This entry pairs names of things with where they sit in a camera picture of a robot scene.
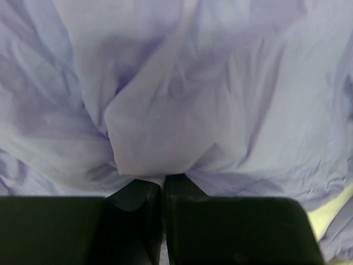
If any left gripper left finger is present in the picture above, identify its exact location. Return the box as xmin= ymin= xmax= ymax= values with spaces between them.
xmin=95 ymin=180 xmax=162 ymax=264

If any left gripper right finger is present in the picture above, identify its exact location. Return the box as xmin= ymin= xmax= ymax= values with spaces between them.
xmin=164 ymin=174 xmax=221 ymax=264

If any lavender zip-up jacket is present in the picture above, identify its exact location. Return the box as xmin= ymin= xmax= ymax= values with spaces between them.
xmin=1 ymin=1 xmax=352 ymax=262

